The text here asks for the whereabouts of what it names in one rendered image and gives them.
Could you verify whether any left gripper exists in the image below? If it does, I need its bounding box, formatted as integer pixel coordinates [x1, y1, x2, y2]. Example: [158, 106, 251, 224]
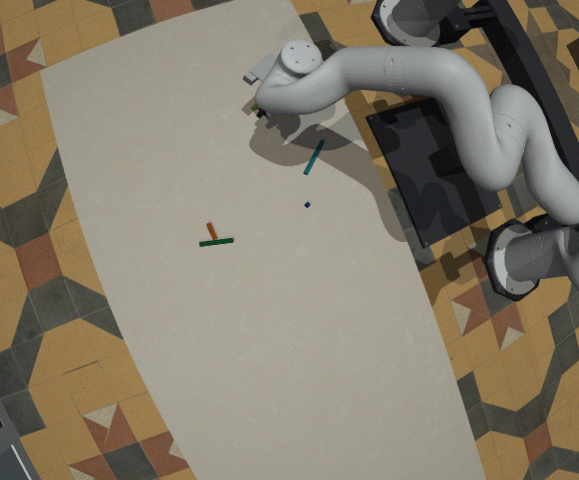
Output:
[256, 109, 276, 119]

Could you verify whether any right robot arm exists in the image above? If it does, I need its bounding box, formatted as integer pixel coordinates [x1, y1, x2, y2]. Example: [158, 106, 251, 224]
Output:
[379, 0, 461, 47]

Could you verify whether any orange rod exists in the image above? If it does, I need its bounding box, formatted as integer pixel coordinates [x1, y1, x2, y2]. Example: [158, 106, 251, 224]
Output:
[206, 222, 217, 240]

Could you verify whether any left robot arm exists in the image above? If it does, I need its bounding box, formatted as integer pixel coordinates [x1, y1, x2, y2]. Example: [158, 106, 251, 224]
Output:
[243, 39, 579, 295]

